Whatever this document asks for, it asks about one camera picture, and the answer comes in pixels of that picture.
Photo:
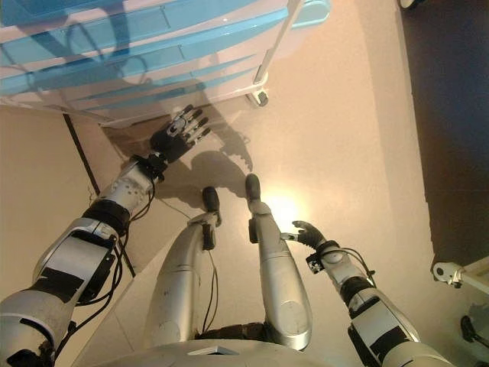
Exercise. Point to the bed caster wheel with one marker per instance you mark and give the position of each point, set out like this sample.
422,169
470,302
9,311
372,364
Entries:
410,3
471,325

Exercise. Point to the right silver robot leg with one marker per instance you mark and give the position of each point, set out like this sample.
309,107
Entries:
279,275

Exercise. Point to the cart caster wheel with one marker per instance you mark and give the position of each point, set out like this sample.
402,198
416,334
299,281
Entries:
260,98

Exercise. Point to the left silver robot leg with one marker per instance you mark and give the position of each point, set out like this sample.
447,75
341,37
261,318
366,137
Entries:
179,275

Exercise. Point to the grey robot torso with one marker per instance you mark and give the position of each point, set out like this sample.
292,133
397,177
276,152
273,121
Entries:
214,355

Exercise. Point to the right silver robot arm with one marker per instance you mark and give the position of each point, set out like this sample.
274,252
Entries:
366,306

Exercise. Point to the white medical cart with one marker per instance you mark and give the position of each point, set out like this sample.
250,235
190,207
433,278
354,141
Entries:
273,49

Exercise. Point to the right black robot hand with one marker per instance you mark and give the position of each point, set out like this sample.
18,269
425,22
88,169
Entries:
313,237

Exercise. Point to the silver robot leg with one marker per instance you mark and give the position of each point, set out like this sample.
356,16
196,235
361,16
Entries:
279,275
179,275

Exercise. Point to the waste bin with blue lid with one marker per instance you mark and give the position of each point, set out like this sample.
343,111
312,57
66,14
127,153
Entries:
311,11

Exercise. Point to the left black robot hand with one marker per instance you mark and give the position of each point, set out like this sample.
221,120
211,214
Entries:
172,143

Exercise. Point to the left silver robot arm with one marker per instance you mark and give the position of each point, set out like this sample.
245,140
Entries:
68,264

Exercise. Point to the blue fronted cart drawer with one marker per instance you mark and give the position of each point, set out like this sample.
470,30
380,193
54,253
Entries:
214,23
153,91
57,11
217,56

